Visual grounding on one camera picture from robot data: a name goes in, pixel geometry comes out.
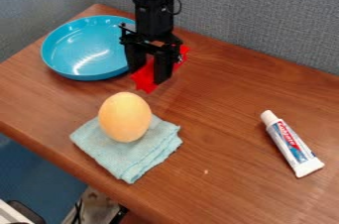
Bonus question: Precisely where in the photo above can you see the white toothpaste tube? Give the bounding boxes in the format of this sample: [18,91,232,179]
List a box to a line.
[261,110,325,178]

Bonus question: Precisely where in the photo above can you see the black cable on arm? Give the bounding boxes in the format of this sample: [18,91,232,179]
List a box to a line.
[167,0,183,16]

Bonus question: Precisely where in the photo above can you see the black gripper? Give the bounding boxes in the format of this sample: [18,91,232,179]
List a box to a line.
[119,0,183,84]

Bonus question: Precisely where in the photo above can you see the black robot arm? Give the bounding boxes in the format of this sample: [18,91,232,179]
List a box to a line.
[119,0,183,84]

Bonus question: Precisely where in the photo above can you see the orange egg-shaped object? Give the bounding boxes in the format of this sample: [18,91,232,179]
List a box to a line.
[98,92,153,143]

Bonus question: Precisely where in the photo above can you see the blue plate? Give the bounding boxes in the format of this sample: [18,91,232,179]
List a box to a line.
[41,15,135,81]

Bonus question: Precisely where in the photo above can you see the grey object under table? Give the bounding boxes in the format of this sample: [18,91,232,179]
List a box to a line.
[61,186,122,224]

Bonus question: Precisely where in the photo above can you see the red rectangular block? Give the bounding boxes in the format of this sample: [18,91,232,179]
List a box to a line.
[130,45,190,93]

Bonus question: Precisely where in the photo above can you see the light blue folded cloth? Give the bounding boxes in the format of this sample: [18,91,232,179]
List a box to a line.
[71,116,183,184]

